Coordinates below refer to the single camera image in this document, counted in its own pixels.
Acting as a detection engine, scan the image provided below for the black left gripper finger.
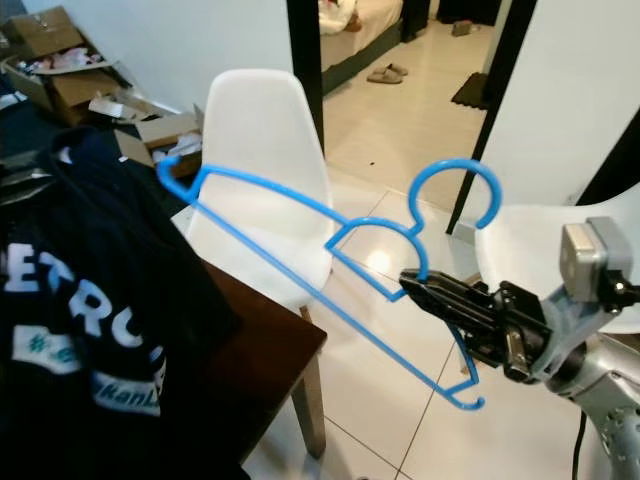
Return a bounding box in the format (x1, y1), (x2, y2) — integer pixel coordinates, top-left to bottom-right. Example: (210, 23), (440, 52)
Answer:
(5, 168), (63, 193)

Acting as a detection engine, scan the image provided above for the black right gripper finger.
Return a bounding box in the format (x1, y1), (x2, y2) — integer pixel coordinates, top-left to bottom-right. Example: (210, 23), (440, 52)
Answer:
(400, 270), (511, 313)
(410, 292), (511, 346)

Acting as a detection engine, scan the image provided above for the navy T-shirt white lettering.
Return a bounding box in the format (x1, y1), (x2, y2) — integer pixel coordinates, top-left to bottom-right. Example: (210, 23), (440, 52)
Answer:
(0, 125), (246, 480)

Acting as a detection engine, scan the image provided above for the blue clothes hanger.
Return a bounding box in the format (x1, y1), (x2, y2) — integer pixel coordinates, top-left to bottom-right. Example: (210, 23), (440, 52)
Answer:
(157, 155), (503, 411)

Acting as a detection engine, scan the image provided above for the small open cardboard box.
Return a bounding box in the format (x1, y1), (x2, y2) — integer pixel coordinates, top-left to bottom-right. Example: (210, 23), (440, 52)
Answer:
(115, 105), (206, 166)

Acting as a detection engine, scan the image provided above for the closed cardboard box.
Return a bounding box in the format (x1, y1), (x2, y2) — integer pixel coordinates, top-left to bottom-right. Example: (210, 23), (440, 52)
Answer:
(5, 8), (86, 61)

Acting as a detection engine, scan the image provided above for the dark brown wooden table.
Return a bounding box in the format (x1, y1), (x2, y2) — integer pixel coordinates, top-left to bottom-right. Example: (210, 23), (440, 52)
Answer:
(210, 262), (331, 480)

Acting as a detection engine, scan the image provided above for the dark door mat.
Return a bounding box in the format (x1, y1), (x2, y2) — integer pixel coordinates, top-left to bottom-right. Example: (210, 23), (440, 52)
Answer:
(450, 72), (491, 109)

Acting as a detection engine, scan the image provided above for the low bed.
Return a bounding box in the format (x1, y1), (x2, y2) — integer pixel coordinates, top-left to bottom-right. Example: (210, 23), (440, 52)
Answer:
(320, 0), (401, 71)

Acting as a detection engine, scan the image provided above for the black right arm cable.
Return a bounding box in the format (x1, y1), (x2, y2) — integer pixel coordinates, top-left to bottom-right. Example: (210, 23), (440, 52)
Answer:
(572, 408), (589, 480)

